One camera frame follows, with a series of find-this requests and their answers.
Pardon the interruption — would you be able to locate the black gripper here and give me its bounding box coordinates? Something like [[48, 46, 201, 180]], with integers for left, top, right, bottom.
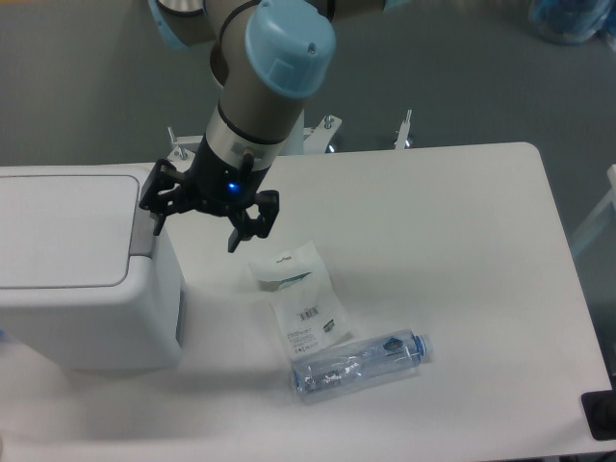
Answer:
[[139, 137, 280, 253]]

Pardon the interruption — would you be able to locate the blue plastic bag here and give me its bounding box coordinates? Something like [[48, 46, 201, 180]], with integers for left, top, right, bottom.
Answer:
[[528, 0, 615, 45]]

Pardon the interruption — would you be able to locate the black device at table edge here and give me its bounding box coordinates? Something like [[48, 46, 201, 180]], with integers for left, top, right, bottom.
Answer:
[[581, 390, 615, 441]]

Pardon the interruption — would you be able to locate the white frame at right edge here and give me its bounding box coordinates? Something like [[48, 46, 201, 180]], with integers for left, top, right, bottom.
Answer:
[[570, 165, 615, 258]]

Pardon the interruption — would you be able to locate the white push-lid trash can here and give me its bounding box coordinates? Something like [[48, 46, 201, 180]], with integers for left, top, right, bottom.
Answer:
[[1, 165, 186, 371]]

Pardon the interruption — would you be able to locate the white pedestal base frame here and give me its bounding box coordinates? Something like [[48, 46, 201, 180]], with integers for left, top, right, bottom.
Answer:
[[167, 109, 414, 163]]

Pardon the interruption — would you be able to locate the clear plastic water bottle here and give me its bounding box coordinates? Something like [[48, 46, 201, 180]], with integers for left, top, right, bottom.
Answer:
[[292, 329, 433, 402]]

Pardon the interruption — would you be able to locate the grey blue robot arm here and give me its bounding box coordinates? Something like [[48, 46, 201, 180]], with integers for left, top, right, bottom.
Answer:
[[139, 1, 399, 251]]

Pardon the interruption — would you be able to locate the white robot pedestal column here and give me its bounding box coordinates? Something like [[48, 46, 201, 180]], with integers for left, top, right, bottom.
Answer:
[[280, 112, 304, 156]]

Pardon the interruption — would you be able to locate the white plastic package bag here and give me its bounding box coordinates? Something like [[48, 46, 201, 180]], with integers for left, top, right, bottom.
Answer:
[[248, 242, 353, 359]]

